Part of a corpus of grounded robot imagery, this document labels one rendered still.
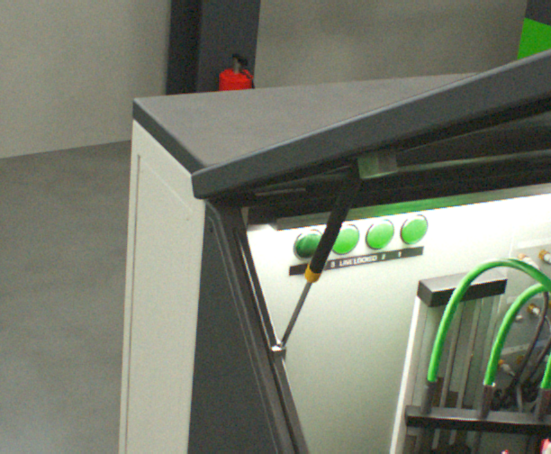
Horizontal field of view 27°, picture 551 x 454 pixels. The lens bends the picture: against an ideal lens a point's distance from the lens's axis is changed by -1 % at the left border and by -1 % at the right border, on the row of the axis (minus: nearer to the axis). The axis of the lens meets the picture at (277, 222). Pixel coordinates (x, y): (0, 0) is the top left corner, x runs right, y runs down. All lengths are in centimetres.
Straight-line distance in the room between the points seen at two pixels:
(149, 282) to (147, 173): 17
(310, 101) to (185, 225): 33
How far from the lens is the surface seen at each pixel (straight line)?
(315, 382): 181
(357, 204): 166
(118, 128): 571
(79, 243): 472
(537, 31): 555
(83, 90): 556
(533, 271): 157
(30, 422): 367
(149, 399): 193
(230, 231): 157
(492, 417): 187
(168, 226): 174
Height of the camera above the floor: 210
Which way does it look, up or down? 25 degrees down
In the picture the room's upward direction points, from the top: 6 degrees clockwise
